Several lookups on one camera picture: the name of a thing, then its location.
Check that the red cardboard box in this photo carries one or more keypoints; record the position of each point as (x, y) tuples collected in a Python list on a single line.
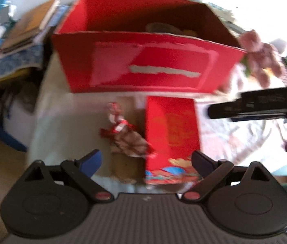
[(108, 63)]

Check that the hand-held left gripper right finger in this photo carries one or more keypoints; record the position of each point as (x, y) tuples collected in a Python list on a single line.
[(202, 162)]

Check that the small red gift box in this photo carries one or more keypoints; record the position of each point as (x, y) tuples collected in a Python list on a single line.
[(171, 132)]

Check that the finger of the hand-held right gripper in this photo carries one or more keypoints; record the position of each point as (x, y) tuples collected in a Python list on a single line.
[(255, 106)]

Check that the wide packing tape roll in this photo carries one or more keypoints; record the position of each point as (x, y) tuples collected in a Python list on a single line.
[(158, 28)]

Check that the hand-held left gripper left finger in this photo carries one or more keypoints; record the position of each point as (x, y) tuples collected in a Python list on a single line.
[(92, 160)]

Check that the mauve plush bear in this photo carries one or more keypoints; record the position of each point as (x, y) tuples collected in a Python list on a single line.
[(257, 53)]

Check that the yellow paperback book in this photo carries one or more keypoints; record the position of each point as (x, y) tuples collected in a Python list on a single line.
[(31, 17)]

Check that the beige band with red-white ribbon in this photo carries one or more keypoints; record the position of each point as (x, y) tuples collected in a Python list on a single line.
[(119, 125)]

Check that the blue patterned cloth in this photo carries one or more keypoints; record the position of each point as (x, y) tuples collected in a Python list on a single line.
[(19, 61)]

